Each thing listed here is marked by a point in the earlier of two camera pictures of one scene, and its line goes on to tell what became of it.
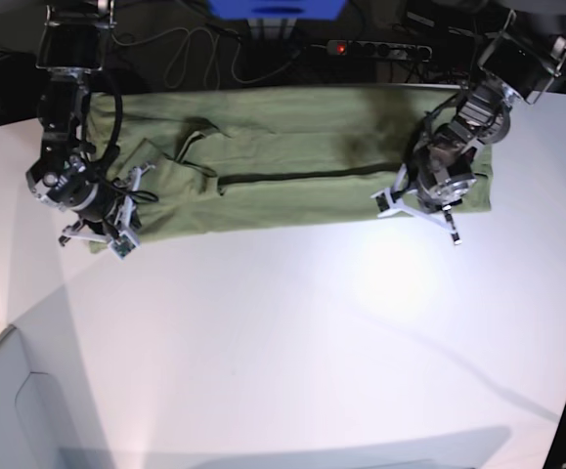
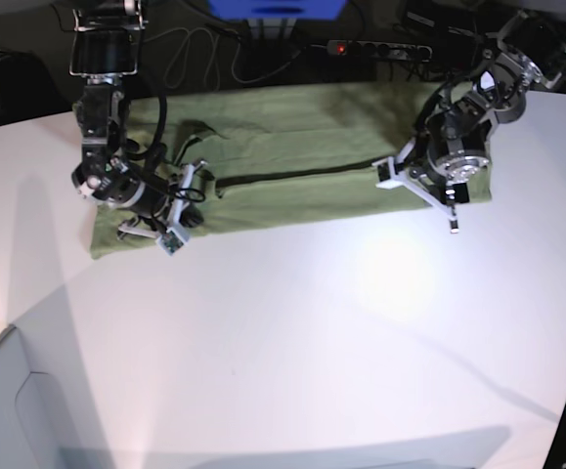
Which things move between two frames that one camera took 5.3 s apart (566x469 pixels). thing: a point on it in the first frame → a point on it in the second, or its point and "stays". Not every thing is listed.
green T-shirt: [196, 152] stays
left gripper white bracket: [123, 241] → [172, 237]
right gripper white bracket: [387, 201] → [394, 178]
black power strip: [378, 50] stays
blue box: [277, 9] stays
